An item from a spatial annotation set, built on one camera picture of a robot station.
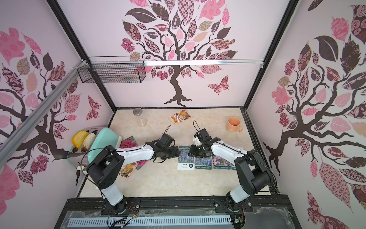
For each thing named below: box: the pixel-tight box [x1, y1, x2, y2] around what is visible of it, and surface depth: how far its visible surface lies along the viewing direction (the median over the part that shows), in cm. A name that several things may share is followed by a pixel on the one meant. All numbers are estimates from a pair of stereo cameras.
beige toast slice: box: [82, 132, 96, 150], surface depth 81 cm
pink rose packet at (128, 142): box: [119, 135, 139, 149], surface depth 101 cm
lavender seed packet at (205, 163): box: [194, 155, 213, 170], surface depth 91 cm
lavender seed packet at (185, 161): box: [177, 145, 196, 171], surface depth 92 cm
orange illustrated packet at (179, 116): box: [168, 109, 193, 125], surface depth 116 cm
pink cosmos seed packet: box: [212, 155, 232, 170], surface depth 89 cm
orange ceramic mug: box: [225, 116, 243, 133], surface depth 103 cm
